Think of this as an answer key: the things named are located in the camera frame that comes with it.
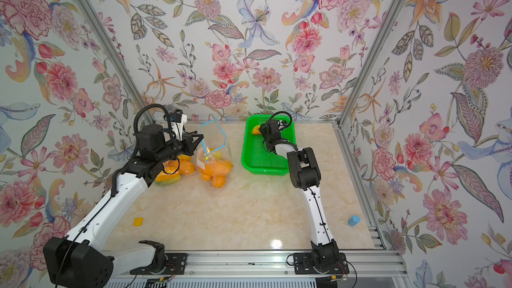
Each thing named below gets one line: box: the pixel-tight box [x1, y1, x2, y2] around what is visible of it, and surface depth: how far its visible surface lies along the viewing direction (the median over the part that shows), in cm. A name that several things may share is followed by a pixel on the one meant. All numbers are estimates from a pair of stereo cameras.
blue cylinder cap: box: [348, 214, 361, 227], surface depth 83 cm
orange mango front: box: [204, 160, 234, 176], surface depth 86 cm
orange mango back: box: [211, 174, 227, 188], surface depth 92 cm
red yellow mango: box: [252, 125, 262, 135], surface depth 114 cm
